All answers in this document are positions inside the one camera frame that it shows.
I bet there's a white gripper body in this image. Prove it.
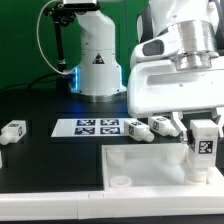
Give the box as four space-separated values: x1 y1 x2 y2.
127 59 224 118

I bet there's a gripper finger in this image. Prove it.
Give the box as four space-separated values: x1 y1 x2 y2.
211 107 224 138
171 111 188 143

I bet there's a white square table top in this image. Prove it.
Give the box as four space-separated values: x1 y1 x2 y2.
102 143 224 189

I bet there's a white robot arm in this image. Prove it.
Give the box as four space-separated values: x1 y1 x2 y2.
127 0 224 139

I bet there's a white L-shaped obstacle fence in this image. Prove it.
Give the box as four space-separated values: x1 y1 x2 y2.
0 166 224 222

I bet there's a white sheet with tags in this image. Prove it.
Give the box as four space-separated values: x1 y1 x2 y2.
51 118 126 137

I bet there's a white part at left edge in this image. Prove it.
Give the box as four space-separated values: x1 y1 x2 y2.
0 151 2 169

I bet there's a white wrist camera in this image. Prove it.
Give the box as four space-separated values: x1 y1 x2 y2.
130 37 180 68

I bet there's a black camera stand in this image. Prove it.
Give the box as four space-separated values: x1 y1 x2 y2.
39 0 99 89

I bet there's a white cable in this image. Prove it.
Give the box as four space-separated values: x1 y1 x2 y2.
36 0 76 76

